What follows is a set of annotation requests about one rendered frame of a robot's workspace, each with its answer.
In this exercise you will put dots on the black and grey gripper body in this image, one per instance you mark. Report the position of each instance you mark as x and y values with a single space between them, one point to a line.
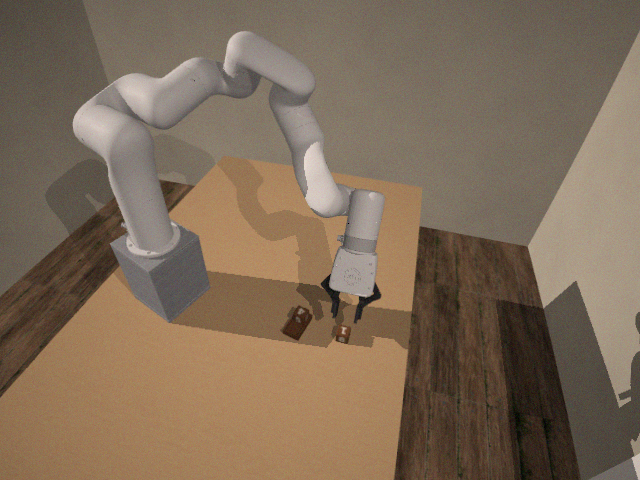
354 273

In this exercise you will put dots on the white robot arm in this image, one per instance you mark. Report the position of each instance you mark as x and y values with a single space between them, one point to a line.
128 149

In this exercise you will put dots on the brown wooden number cube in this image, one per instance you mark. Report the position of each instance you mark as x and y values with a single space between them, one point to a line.
343 334
301 315

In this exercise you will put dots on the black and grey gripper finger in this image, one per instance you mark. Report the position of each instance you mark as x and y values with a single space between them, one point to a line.
368 300
333 294

